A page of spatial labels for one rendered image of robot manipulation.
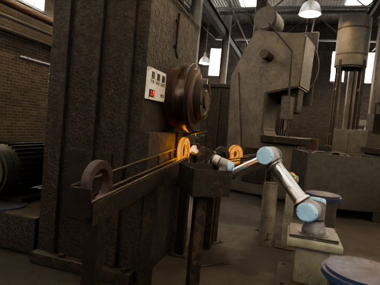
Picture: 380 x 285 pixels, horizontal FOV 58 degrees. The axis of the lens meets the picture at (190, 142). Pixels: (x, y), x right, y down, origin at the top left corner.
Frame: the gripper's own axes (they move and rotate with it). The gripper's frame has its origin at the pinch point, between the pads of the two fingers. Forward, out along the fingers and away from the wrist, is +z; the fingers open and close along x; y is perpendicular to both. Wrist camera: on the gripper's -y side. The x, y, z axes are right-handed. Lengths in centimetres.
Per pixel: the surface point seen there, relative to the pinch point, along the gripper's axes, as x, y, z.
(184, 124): 27.4, 18.9, 1.3
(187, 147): 7.0, 3.0, -0.8
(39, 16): -446, 66, 580
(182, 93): 36, 37, 8
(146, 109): 55, 21, 18
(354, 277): 101, 0, -104
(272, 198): -46, -14, -70
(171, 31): 26, 71, 34
